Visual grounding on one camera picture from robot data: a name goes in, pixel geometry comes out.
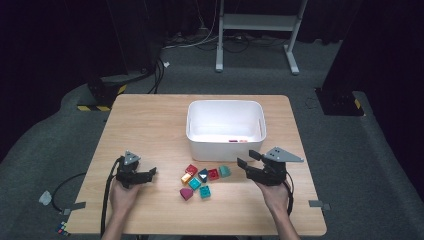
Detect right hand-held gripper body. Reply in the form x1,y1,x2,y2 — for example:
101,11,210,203
248,146,305,187

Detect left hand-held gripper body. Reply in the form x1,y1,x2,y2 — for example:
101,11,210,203
114,149,148,190

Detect white plastic bin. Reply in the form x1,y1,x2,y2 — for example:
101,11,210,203
185,99,268,163

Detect person's right hand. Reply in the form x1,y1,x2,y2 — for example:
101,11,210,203
255,180,293,215

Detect person's left hand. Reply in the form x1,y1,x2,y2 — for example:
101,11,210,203
109,177,141,218

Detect magenta dome toy block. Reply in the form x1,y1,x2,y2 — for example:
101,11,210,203
179,187,195,202

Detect teal sloped toy block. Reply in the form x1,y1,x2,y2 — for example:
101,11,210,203
188,176,203,191

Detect grey tape strip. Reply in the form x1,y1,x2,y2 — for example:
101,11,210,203
62,201,87,216
308,199,332,212

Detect black striped stand base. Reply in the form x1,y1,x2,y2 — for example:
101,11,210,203
77,76,128,113

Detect colourful puzzle cube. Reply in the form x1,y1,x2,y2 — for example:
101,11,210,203
55,221,72,238

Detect pale grey plastic piece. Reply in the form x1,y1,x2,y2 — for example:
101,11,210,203
38,190,53,206

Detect white metal stand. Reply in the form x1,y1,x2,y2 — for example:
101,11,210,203
214,0,309,76

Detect dark curtain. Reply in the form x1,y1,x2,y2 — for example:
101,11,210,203
321,0,424,201
0,0,164,168

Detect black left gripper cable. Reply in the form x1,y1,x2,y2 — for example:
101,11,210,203
100,156,123,238

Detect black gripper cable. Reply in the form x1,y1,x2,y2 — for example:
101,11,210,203
100,156,123,238
283,171,295,216

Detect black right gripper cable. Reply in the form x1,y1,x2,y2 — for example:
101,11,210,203
283,171,295,216

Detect black floor cable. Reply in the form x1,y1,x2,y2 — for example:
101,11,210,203
51,172,87,213

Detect black cable bundle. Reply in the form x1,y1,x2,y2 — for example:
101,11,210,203
146,58,166,95

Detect black cables under stand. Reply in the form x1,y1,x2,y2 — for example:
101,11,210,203
196,33,288,54

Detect white floor cable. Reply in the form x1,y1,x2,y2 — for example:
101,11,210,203
162,0,222,50

